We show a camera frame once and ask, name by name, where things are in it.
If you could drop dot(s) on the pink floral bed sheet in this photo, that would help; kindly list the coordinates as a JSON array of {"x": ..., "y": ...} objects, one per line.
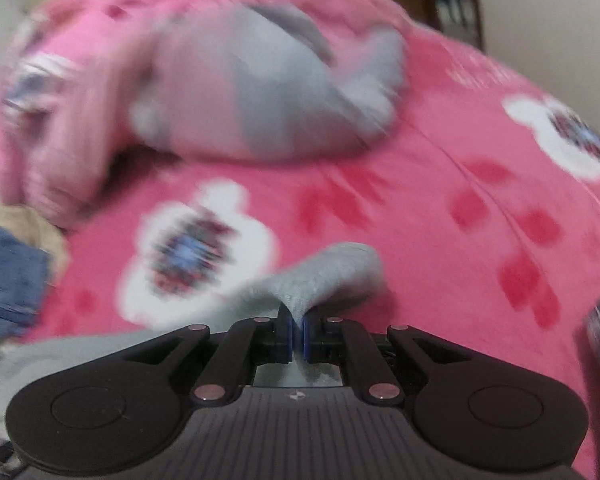
[{"x": 483, "y": 207}]

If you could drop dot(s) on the grey fleece garment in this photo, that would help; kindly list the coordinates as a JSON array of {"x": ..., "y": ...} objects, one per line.
[{"x": 341, "y": 276}]

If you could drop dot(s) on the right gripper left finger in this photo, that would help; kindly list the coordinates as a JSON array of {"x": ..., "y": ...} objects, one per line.
[{"x": 118, "y": 411}]

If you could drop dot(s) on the blue denim jeans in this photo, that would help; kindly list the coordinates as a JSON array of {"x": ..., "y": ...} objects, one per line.
[{"x": 23, "y": 278}]

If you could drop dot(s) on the beige cloth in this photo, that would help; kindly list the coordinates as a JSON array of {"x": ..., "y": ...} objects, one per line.
[{"x": 26, "y": 225}]

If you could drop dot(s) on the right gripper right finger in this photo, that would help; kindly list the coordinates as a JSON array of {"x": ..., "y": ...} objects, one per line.
[{"x": 447, "y": 409}]

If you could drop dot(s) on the pink and grey duvet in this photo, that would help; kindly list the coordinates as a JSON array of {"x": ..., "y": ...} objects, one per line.
[{"x": 242, "y": 80}]

